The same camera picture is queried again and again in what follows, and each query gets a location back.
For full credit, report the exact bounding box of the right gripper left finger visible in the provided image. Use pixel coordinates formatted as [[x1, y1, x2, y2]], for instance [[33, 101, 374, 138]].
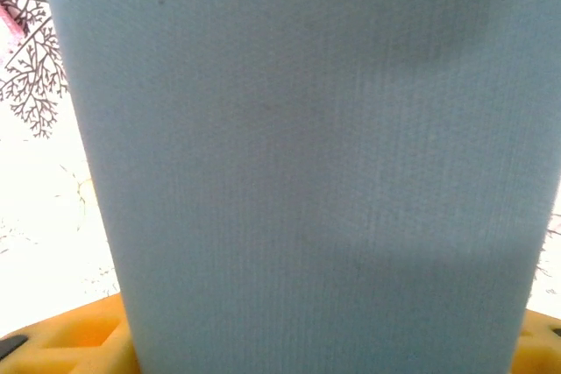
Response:
[[0, 293, 140, 374]]

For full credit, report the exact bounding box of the light blue pencil case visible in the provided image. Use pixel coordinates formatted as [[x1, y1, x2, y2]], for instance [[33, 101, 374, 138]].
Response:
[[37, 0, 561, 374]]

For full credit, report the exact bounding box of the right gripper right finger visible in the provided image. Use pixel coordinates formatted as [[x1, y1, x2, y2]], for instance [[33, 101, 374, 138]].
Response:
[[516, 307, 561, 374]]

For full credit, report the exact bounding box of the floral patterned table cover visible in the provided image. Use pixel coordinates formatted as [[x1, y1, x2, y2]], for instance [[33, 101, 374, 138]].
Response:
[[0, 0, 128, 335]]

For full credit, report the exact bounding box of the pink school backpack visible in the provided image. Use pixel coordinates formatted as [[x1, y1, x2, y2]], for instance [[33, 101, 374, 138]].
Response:
[[0, 0, 27, 40]]

